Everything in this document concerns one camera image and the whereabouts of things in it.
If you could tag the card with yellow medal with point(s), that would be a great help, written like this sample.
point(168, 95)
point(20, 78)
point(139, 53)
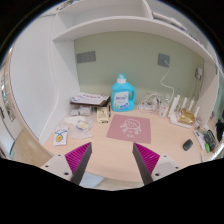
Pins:
point(60, 135)

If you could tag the white power strip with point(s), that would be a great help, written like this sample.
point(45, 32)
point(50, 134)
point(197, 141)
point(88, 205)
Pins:
point(145, 107)

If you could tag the grey wall socket left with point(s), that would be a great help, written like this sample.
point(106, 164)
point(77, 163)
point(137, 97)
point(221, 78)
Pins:
point(86, 57)

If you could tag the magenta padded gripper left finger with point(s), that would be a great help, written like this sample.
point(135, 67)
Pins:
point(72, 165)

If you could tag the black green gadget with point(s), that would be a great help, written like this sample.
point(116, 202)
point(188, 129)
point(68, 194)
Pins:
point(210, 141)

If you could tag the gold foil package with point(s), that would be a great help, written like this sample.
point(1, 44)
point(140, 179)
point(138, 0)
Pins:
point(186, 117)

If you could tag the white shelf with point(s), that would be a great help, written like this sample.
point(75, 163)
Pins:
point(87, 17)

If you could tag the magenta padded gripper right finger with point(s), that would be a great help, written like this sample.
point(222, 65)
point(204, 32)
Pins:
point(151, 165)

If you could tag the blue detergent bottle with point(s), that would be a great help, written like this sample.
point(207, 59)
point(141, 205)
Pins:
point(123, 95)

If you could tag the yellow small box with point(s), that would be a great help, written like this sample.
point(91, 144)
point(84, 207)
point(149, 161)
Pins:
point(102, 115)

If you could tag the clear plastic bag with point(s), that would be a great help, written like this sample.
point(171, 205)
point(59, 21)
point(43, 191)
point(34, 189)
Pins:
point(79, 126)

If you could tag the pink mouse pad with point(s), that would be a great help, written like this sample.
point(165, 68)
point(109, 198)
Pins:
point(130, 128)

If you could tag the grey wall socket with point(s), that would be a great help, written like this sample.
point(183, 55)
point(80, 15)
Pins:
point(164, 60)
point(86, 57)

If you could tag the black computer mouse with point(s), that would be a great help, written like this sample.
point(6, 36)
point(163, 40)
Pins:
point(188, 144)

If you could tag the grey wall socket right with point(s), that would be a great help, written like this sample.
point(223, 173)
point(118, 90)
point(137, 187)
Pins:
point(164, 60)

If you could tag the clear small bottle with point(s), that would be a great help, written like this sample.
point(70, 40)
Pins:
point(164, 106)

